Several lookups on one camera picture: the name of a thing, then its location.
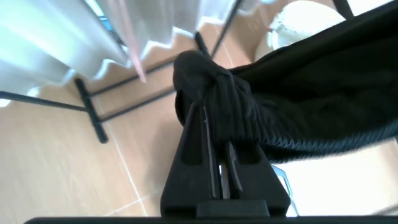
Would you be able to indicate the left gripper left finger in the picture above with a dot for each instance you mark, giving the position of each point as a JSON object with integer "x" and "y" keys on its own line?
{"x": 189, "y": 180}

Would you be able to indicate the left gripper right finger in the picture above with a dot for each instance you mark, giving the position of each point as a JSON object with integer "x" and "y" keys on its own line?
{"x": 261, "y": 183}

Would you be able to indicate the pink clothes hanger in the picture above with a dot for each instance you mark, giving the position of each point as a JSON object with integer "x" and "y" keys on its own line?
{"x": 132, "y": 46}

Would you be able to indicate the black clothes rack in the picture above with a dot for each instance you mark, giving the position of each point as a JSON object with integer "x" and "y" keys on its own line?
{"x": 91, "y": 115}

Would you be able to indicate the white laundry basket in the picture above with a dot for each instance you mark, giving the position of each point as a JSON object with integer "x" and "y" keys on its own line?
{"x": 304, "y": 21}

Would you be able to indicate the beige curtain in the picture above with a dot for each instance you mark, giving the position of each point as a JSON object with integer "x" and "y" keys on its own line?
{"x": 46, "y": 37}

